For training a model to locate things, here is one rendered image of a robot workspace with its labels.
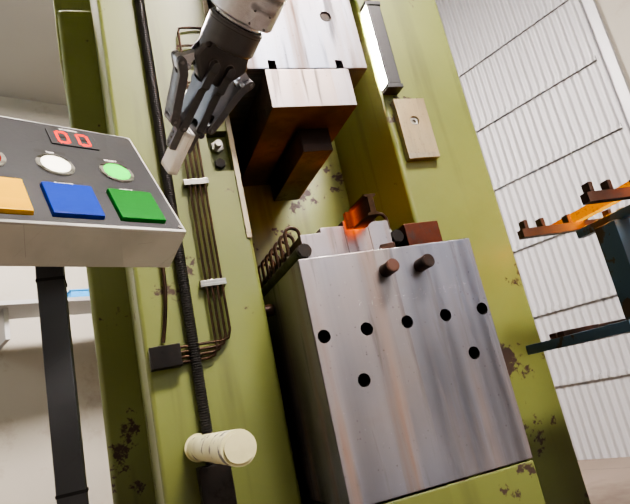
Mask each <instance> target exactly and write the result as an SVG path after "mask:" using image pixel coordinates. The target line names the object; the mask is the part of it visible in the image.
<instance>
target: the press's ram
mask: <svg viewBox="0 0 630 504"><path fill-rule="evenodd" d="M260 33H261V34H262V39H261V41H260V43H259V45H258V47H257V49H256V52H255V54H254V56H253V57H252V58H251V59H249V60H248V64H247V71H246V73H247V75H248V77H249V78H250V79H251V80H252V81H253V82H254V84H255V85H254V88H253V89H251V90H250V91H249V92H247V93H246V94H245V95H243V97H242V98H241V99H240V101H239V102H238V103H237V104H236V106H235V107H234V108H233V110H232V111H231V112H230V114H229V118H230V123H231V128H232V133H233V138H234V144H235V149H236V146H237V143H238V140H239V138H240V135H241V132H242V129H243V127H244V124H245V121H246V119H247V116H248V113H249V110H250V108H251V105H252V102H253V100H254V97H255V94H256V91H257V89H258V86H259V83H260V80H261V78H262V75H263V72H264V70H265V69H348V70H349V74H350V78H351V82H352V86H353V90H354V88H355V87H356V85H357V83H358V82H359V80H360V79H361V77H362V76H363V74H364V72H365V71H366V69H367V65H366V61H365V58H364V54H363V50H362V46H361V43H360V39H359V35H358V31H357V27H356V24H355V20H354V16H353V12H352V9H351V5H350V1H349V0H288V1H287V3H286V4H285V5H284V7H283V9H282V11H281V13H280V15H279V17H278V19H277V21H276V23H275V25H274V27H273V29H272V31H271V32H270V33H263V32H260Z"/></svg>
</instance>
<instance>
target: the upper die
mask: <svg viewBox="0 0 630 504"><path fill-rule="evenodd" d="M356 106H357V102H356V98H355V94H354V90H353V86H352V82H351V78H350V74H349V70H348V69H265V70H264V72H263V75H262V78H261V80H260V83H259V86H258V89H257V91H256V94H255V97H254V100H253V102H252V105H251V108H250V110H249V113H248V116H247V119H246V121H245V124H244V127H243V129H242V132H241V135H240V138H239V140H238V143H237V146H236V154H237V159H238V164H239V170H240V175H241V180H242V185H243V187H246V186H259V185H270V181H271V179H272V178H273V176H274V174H275V172H276V170H277V168H278V167H279V165H280V163H281V161H282V159H283V157H284V155H285V154H286V152H287V150H288V148H289V146H290V144H291V143H292V141H293V139H294V137H295V135H296V133H297V132H298V130H299V129H320V128H328V131H329V135H330V139H331V143H332V142H333V140H334V139H335V137H336V136H337V134H338V133H339V131H340V130H341V128H342V127H343V125H344V124H345V122H346V121H347V119H348V118H349V116H350V115H351V114H352V112H353V111H354V109H355V108H356Z"/></svg>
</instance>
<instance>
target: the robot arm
mask: <svg viewBox="0 0 630 504"><path fill-rule="evenodd" d="M287 1H288V0H211V2H212V3H213V4H214V5H215V6H216V7H213V8H211V9H210V11H209V13H208V15H207V18H206V20H205V22H204V24H203V27H202V29H201V35H200V38H199V39H198V41H197V42H196V43H194V44H193V46H192V48H191V50H188V51H184V52H179V51H178V50H173V51H172V52H171V59H172V65H173V69H172V74H171V79H170V85H169V90H168V95H167V101H166V106H165V111H164V115H165V117H166V118H167V120H168V121H169V122H170V123H171V125H172V126H173V127H172V129H171V131H170V134H169V136H168V138H167V140H166V145H167V146H168V148H167V150H166V152H165V155H164V157H163V159H162V161H161V164H162V166H163V167H164V169H165V170H166V171H167V173H168V174H171V175H172V174H173V175H177V174H178V171H179V169H180V167H181V165H182V163H183V161H184V159H185V157H186V155H187V153H191V152H192V151H193V149H194V147H195V145H196V142H197V140H198V138H199V139H203V138H205V135H204V134H207V133H208V134H209V135H213V134H214V133H215V132H216V131H217V129H218V128H219V127H220V125H221V124H222V123H223V121H224V120H225V119H226V118H227V116H228V115H229V114H230V112H231V111H232V110H233V108H234V107H235V106H236V104H237V103H238V102H239V101H240V99H241V98H242V97H243V95H245V94H246V93H247V92H249V91H250V90H251V89H253V88H254V85H255V84H254V82H253V81H252V80H251V79H250V78H249V77H248V75H247V73H246V71H247V64H248V60H249V59H251V58H252V57H253V56H254V54H255V52H256V49H257V47H258V45H259V43H260V41H261V39H262V34H261V33H260V32H263V33H270V32H271V31H272V29H273V27H274V25H275V23H276V21H277V19H278V17H279V15H280V13H281V11H282V9H283V7H284V5H285V4H286V3H287ZM192 61H193V65H194V71H193V73H192V75H191V82H190V85H189V87H188V89H187V91H186V86H187V81H188V70H190V69H191V63H192ZM231 82H232V83H231ZM230 83H231V84H230ZM229 84H230V85H229ZM185 91H186V93H185Z"/></svg>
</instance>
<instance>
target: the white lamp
mask: <svg viewBox="0 0 630 504"><path fill-rule="evenodd" d="M41 163H42V164H43V165H44V166H45V167H47V168H48V169H50V170H53V171H57V172H67V171H69V170H70V169H71V166H70V164H69V163H68V162H67V161H65V160H64V159H62V158H59V157H56V156H50V155H47V156H43V157H42V158H41Z"/></svg>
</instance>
